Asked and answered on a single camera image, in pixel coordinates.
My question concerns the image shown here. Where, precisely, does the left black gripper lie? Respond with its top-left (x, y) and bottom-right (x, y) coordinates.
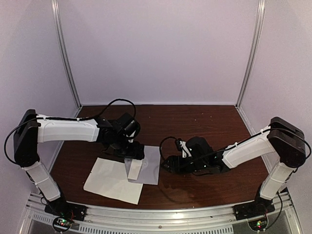
top-left (111, 135), bottom-right (144, 161)

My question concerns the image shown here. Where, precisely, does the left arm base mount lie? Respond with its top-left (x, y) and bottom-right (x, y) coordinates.
top-left (44, 203), bottom-right (87, 233)

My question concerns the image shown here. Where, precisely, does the lower white paper sheet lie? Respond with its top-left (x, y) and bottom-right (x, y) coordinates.
top-left (83, 158), bottom-right (143, 205)

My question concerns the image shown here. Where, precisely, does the aluminium frame post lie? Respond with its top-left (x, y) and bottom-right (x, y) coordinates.
top-left (51, 0), bottom-right (82, 109)
top-left (235, 0), bottom-right (266, 109)

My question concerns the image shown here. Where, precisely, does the right black cable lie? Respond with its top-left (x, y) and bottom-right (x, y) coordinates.
top-left (159, 136), bottom-right (307, 176)

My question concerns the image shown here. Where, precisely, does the left black cable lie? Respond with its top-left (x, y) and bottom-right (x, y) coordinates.
top-left (3, 98), bottom-right (137, 169)

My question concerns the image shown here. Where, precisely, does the grey envelope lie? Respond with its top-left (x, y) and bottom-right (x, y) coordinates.
top-left (127, 146), bottom-right (160, 185)

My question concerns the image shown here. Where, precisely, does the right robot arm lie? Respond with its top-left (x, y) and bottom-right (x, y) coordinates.
top-left (161, 117), bottom-right (312, 215)

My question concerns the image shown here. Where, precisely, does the black cable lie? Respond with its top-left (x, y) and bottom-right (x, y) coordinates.
top-left (159, 136), bottom-right (307, 176)
top-left (3, 98), bottom-right (137, 169)

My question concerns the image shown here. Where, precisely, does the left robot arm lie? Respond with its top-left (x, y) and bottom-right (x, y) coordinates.
top-left (13, 109), bottom-right (145, 216)

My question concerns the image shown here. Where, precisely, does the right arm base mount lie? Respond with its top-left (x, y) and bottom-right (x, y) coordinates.
top-left (233, 202), bottom-right (275, 232)

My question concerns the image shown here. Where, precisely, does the front aluminium rail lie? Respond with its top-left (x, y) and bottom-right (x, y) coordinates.
top-left (18, 192), bottom-right (303, 234)

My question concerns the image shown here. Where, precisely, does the left aluminium frame post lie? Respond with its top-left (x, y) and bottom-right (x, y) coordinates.
top-left (51, 0), bottom-right (82, 109)

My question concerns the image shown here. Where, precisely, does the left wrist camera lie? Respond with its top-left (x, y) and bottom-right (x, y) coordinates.
top-left (124, 122), bottom-right (138, 143)

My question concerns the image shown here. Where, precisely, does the right aluminium frame post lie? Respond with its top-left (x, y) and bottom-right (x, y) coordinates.
top-left (235, 0), bottom-right (266, 109)

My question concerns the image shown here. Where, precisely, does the white letter sheet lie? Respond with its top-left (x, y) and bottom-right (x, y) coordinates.
top-left (124, 158), bottom-right (142, 180)

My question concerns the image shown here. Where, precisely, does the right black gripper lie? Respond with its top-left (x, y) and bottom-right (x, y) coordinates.
top-left (161, 156), bottom-right (207, 174)

